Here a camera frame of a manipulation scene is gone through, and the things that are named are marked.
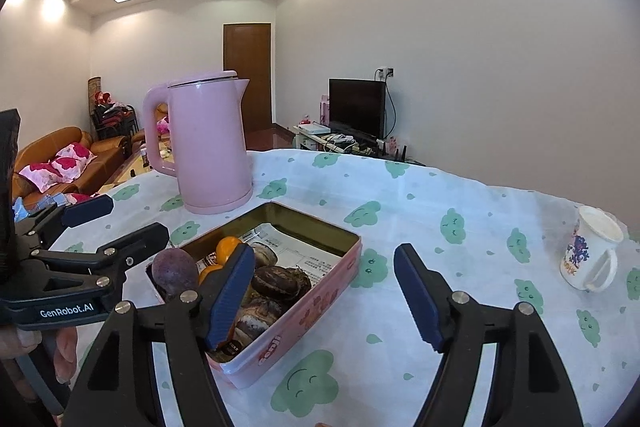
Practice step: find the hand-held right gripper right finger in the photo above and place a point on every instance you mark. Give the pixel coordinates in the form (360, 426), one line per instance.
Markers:
(420, 302)

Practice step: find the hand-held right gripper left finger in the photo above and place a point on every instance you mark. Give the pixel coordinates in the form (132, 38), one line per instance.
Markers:
(232, 302)

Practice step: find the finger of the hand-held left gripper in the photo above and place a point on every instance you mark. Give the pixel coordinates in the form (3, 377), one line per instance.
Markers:
(87, 210)
(137, 242)

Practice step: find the large orange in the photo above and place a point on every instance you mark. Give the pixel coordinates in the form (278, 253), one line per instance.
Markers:
(207, 276)

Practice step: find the purple passion fruit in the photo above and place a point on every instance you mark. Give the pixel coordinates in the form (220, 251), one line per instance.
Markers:
(172, 272)

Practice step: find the small orange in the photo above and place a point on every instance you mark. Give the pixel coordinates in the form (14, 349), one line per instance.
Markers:
(226, 249)

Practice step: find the pink tin box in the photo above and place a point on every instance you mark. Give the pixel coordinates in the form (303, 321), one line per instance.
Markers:
(310, 307)

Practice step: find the person's left hand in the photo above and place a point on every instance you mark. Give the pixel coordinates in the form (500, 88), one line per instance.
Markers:
(65, 347)

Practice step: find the pink flowered pillow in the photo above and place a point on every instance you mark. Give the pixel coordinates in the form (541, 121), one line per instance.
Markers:
(60, 164)

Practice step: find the wooden coffee table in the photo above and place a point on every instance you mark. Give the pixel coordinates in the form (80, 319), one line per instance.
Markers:
(127, 167)

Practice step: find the orange-brown leather sofa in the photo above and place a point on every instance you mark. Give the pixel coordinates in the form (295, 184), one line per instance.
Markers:
(107, 147)

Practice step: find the white printed packet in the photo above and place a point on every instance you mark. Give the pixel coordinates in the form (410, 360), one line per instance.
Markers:
(300, 257)

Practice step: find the stack of dark chairs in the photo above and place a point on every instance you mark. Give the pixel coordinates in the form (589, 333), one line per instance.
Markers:
(112, 119)

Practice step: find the pink electric kettle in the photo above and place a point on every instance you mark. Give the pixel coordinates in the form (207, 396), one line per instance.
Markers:
(210, 147)

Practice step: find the black router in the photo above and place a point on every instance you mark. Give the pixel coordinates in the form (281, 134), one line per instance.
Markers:
(400, 153)

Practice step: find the white printed mug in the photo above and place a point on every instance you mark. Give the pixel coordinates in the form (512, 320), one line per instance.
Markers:
(575, 252)

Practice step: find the low television stand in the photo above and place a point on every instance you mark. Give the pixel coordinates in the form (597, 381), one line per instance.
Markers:
(350, 147)

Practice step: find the white flat box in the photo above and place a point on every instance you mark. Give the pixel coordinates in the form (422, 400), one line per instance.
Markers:
(312, 127)

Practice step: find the brown wooden door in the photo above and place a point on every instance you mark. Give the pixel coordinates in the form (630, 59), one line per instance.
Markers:
(247, 77)

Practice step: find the black television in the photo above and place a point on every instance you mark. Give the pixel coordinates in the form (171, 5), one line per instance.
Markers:
(357, 107)

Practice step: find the pink carton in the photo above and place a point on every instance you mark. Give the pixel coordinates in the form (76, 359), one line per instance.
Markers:
(325, 109)

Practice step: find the wall power socket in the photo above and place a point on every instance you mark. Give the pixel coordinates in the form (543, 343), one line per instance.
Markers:
(385, 72)

